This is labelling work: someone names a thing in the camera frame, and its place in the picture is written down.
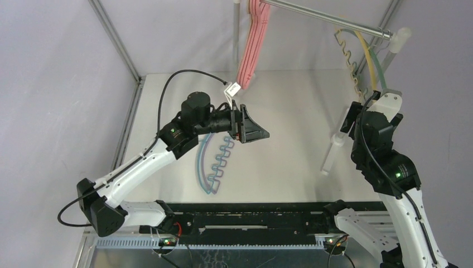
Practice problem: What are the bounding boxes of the left circuit board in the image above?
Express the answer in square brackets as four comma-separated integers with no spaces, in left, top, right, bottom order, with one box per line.
[158,238,178,247]

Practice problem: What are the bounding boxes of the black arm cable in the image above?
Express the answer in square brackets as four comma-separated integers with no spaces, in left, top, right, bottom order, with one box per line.
[356,94,438,265]
[57,69,231,228]

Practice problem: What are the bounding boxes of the blue wavy wire hanger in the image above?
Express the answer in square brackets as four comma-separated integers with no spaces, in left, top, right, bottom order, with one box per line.
[195,133,236,195]

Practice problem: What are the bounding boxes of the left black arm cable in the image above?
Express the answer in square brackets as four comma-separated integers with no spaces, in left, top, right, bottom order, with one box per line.
[57,69,231,228]

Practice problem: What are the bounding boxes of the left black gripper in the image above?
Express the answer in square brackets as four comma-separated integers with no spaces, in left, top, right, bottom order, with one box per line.
[194,99,268,143]

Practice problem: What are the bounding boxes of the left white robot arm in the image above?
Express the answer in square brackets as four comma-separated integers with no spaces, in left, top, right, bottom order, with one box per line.
[76,92,270,237]

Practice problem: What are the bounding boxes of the green wavy wire hanger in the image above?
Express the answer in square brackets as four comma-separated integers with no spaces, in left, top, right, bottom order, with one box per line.
[336,28,388,101]

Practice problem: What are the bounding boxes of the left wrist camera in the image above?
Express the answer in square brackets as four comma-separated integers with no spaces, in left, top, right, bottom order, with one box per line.
[223,82,242,108]

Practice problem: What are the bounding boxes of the yellow wavy wire hanger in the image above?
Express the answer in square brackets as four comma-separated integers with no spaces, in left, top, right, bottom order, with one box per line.
[334,28,377,101]

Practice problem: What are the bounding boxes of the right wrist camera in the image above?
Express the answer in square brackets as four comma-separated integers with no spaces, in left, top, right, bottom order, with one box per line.
[368,89,403,122]

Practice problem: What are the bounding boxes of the circuit board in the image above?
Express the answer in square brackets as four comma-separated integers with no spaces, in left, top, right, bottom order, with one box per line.
[158,238,178,247]
[324,238,346,255]

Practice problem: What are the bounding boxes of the silver clothes rack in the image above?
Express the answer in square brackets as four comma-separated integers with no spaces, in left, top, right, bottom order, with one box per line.
[230,0,412,176]

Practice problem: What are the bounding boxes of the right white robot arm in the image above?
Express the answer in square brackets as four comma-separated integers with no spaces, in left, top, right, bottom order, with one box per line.
[322,89,451,267]

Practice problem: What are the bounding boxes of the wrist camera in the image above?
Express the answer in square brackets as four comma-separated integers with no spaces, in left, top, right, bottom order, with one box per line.
[368,89,403,122]
[223,82,242,108]

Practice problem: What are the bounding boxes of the right circuit board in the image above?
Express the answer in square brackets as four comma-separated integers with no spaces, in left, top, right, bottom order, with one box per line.
[324,238,346,255]

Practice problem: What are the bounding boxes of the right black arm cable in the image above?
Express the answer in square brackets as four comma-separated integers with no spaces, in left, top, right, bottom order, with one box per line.
[356,94,438,265]

